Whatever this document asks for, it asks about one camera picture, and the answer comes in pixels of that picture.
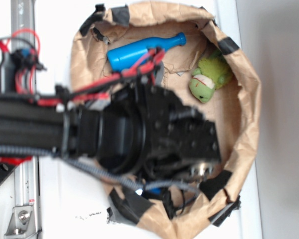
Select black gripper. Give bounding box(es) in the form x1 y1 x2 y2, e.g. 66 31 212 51
137 84 221 179

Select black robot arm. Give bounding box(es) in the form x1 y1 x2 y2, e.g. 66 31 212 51
0 84 221 180

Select crumpled brown paper bag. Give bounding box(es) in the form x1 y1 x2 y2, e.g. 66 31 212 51
70 0 261 239

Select green plush frog toy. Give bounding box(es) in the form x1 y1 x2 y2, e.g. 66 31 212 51
189 49 234 103

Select blue plastic bottle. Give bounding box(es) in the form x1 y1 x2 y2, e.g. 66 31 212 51
107 32 186 72

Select grey braided cable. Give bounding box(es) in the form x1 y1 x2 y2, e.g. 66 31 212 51
0 145 202 197

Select aluminium extrusion rail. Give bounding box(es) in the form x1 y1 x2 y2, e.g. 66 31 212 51
4 0 42 239

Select red wire bundle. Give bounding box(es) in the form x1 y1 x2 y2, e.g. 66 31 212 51
0 28 166 105

